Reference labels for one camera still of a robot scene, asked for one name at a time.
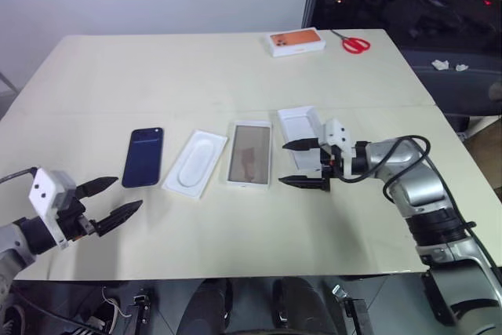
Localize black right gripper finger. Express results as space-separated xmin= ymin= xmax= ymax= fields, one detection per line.
xmin=282 ymin=138 xmax=321 ymax=153
xmin=278 ymin=173 xmax=331 ymax=194

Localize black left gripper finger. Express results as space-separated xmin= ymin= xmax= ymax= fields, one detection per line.
xmin=93 ymin=199 xmax=144 ymax=239
xmin=74 ymin=176 xmax=120 ymax=199

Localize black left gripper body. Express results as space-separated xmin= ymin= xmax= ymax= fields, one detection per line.
xmin=56 ymin=192 xmax=99 ymax=242

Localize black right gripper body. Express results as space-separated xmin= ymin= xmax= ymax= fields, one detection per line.
xmin=318 ymin=144 xmax=354 ymax=194

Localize dark blue smartphone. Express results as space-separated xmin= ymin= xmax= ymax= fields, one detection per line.
xmin=120 ymin=126 xmax=166 ymax=189

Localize small white box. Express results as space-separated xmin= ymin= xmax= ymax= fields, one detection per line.
xmin=276 ymin=104 xmax=327 ymax=174

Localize white phone box lid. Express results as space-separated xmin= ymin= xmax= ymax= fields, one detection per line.
xmin=224 ymin=119 xmax=275 ymax=192

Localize white box with orange print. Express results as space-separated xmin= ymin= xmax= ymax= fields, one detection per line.
xmin=263 ymin=26 xmax=329 ymax=59

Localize white moulded paper insert tray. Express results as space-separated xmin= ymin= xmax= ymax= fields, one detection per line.
xmin=161 ymin=128 xmax=230 ymax=200

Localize dark rounded shape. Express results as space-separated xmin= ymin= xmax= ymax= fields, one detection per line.
xmin=185 ymin=277 xmax=235 ymax=334

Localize dark upholstered chair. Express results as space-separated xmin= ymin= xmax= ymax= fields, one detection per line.
xmin=398 ymin=47 xmax=502 ymax=140

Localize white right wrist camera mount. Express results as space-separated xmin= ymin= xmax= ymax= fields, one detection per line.
xmin=316 ymin=117 xmax=355 ymax=174

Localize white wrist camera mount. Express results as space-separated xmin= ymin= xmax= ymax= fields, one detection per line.
xmin=28 ymin=168 xmax=78 ymax=250
xmin=316 ymin=117 xmax=355 ymax=174

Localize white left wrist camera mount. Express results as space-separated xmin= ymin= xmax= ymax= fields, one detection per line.
xmin=28 ymin=168 xmax=78 ymax=250

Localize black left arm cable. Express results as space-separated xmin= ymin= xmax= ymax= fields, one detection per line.
xmin=0 ymin=167 xmax=41 ymax=185

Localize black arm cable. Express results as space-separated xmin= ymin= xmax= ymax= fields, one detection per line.
xmin=0 ymin=167 xmax=41 ymax=185
xmin=336 ymin=134 xmax=502 ymax=270

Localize thin white cord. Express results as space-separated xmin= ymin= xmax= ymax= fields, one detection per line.
xmin=100 ymin=286 xmax=131 ymax=319

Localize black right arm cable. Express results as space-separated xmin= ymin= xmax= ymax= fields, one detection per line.
xmin=336 ymin=134 xmax=502 ymax=270

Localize black metal bracket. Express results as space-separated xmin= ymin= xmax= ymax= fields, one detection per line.
xmin=128 ymin=289 xmax=157 ymax=335
xmin=330 ymin=282 xmax=374 ymax=335

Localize red handled scissors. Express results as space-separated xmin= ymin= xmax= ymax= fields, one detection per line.
xmin=329 ymin=28 xmax=372 ymax=55

